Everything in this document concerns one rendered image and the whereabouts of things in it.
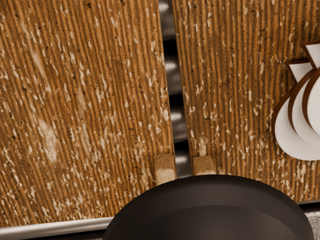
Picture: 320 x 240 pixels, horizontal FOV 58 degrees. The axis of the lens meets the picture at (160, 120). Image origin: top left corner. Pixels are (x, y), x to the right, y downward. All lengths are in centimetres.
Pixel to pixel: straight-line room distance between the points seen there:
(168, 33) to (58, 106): 11
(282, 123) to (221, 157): 6
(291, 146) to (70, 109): 19
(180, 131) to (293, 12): 13
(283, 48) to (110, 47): 13
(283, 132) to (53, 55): 20
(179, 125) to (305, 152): 11
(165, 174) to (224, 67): 10
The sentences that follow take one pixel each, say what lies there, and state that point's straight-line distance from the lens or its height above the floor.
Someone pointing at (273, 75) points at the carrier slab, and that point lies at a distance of 25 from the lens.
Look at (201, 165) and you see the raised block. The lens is 26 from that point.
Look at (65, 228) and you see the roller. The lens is 36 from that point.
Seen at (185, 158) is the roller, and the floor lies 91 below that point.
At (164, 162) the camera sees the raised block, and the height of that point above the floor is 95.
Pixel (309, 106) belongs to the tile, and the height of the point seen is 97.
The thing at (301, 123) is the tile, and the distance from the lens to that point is 26.
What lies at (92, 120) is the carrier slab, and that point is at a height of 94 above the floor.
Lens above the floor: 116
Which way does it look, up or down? 65 degrees down
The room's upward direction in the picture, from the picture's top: 179 degrees clockwise
